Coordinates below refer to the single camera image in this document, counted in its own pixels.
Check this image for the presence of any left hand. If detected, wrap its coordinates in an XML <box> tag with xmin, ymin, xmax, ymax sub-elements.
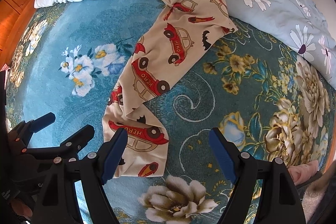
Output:
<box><xmin>10</xmin><ymin>199</ymin><xmax>33</xmax><ymax>218</ymax></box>

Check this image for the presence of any beige car print garment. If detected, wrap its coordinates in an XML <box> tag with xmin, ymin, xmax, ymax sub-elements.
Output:
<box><xmin>102</xmin><ymin>0</ymin><xmax>237</xmax><ymax>177</ymax></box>

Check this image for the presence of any right hand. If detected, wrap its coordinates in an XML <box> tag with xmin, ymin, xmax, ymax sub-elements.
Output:
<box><xmin>288</xmin><ymin>160</ymin><xmax>318</xmax><ymax>186</ymax></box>

